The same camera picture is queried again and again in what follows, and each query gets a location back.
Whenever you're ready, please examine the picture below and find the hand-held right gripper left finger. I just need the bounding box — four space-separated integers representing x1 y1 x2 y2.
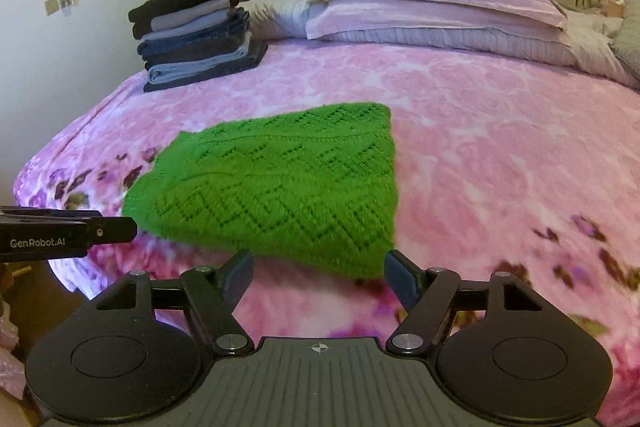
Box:
92 249 257 355

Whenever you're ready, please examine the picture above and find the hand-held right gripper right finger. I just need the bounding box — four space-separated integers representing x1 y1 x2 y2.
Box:
384 250 546 355

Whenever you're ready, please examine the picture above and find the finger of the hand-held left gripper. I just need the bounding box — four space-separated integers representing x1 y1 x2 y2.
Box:
0 206 104 223
82 215 139 249

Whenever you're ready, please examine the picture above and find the green knit sweater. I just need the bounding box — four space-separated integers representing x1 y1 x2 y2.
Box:
121 102 401 280

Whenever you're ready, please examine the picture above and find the pink plastic bag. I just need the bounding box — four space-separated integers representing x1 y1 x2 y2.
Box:
0 317 27 400

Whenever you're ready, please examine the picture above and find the pink floral blanket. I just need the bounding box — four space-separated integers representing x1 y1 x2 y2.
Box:
12 34 640 408

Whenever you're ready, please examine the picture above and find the stack of folded clothes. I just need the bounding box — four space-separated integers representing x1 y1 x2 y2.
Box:
127 0 269 94

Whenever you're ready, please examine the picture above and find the lavender striped quilt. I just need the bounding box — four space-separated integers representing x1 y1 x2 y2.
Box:
245 0 640 90

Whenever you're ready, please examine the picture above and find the grey square pillow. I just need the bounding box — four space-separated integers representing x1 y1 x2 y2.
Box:
610 0 640 80

